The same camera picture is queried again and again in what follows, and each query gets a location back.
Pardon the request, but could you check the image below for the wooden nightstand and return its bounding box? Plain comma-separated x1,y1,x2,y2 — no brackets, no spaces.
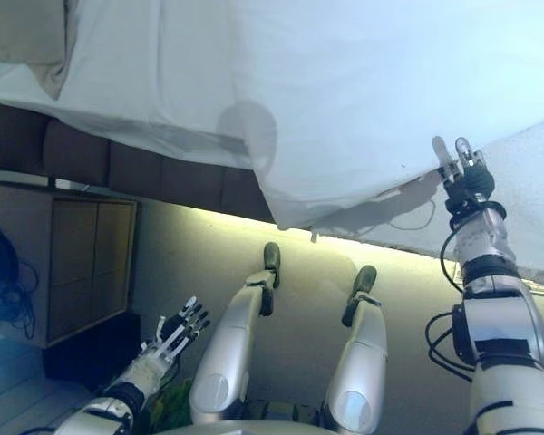
0,167,140,350

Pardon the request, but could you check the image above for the dark right robot foot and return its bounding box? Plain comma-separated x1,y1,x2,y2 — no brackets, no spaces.
353,265,377,295

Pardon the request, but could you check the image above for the green crumpled bag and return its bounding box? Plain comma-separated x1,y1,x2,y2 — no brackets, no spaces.
147,380,194,427

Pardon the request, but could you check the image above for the brown upholstered bed frame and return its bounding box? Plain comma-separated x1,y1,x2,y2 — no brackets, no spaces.
0,97,277,223

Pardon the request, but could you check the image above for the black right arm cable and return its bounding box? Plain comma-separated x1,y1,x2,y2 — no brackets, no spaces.
425,217,480,380

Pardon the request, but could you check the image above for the white fringed throw blanket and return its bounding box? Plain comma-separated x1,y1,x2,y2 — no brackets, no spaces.
307,130,544,289

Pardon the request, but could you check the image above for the large beige pillow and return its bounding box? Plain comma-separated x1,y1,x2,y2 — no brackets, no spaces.
0,0,81,101

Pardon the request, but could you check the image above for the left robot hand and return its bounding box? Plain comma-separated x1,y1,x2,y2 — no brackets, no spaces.
140,296,211,368

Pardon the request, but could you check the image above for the dark left robot foot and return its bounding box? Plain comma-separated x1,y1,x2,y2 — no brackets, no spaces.
262,241,283,273

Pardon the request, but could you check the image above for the white duvet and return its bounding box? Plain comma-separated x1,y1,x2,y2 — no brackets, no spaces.
248,0,544,232

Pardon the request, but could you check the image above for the dark robot foot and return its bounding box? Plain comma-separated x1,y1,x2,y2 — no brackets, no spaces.
353,265,377,295
262,241,283,273

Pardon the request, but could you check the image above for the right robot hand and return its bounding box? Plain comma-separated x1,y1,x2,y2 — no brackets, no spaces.
432,135,496,214

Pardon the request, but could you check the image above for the white fitted bed sheet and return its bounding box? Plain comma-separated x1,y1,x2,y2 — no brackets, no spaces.
0,0,282,169

